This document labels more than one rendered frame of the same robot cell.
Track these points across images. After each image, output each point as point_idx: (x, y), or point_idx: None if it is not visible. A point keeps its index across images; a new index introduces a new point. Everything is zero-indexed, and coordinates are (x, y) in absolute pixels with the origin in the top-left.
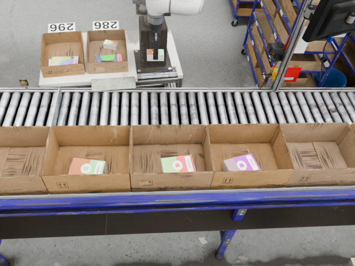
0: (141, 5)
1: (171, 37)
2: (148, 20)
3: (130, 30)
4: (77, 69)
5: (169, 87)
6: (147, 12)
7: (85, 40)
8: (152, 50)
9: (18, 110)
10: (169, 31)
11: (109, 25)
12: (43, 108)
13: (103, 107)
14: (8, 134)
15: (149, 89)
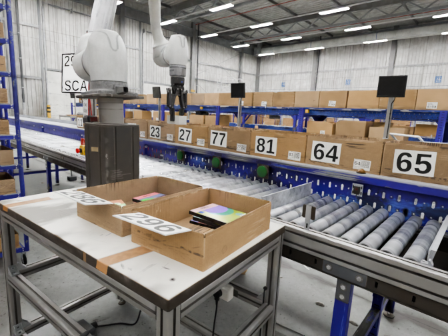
0: (128, 91)
1: (31, 196)
2: (185, 73)
3: (33, 221)
4: (216, 201)
5: None
6: (184, 66)
7: (123, 241)
8: (185, 108)
9: (331, 219)
10: (9, 200)
11: (79, 195)
12: (297, 209)
13: (231, 191)
14: (345, 150)
15: None
